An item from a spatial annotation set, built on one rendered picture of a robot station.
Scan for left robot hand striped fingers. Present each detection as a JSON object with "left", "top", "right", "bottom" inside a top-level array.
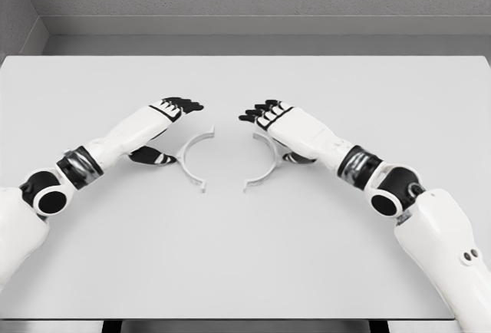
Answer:
[{"left": 107, "top": 96, "right": 206, "bottom": 166}]

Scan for right robot hand striped fingers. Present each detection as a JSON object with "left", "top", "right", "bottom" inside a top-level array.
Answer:
[{"left": 238, "top": 98, "right": 341, "bottom": 166}]

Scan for white half-ring pipe clamp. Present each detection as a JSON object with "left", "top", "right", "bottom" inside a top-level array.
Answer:
[
  {"left": 177, "top": 125, "right": 217, "bottom": 194},
  {"left": 242, "top": 130, "right": 293, "bottom": 193}
]

